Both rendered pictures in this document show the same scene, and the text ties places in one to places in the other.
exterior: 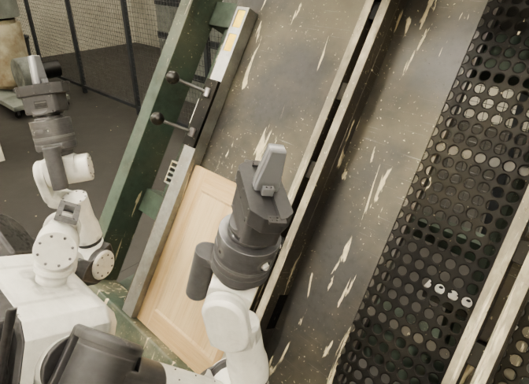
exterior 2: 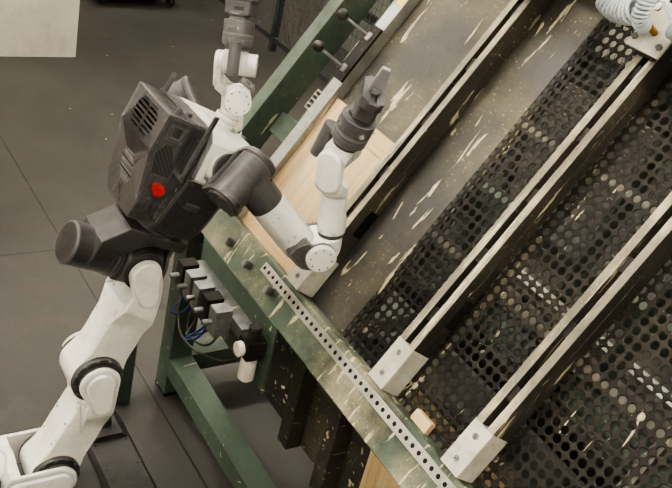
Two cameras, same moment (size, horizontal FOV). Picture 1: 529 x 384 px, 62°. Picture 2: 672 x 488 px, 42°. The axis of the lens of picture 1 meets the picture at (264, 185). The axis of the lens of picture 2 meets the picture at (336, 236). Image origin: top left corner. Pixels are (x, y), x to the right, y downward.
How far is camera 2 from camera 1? 1.48 m
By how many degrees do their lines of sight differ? 7
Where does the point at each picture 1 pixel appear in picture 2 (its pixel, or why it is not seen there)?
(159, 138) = (311, 68)
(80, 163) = (251, 60)
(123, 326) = (227, 222)
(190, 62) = (363, 4)
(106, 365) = (257, 165)
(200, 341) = not seen: hidden behind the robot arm
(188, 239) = (310, 160)
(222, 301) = (331, 152)
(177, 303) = not seen: hidden behind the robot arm
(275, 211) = (375, 102)
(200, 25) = not seen: outside the picture
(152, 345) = (250, 239)
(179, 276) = (292, 190)
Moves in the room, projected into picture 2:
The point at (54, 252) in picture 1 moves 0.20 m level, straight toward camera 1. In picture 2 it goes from (237, 103) to (252, 138)
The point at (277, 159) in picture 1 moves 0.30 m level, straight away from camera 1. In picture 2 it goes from (384, 74) to (413, 44)
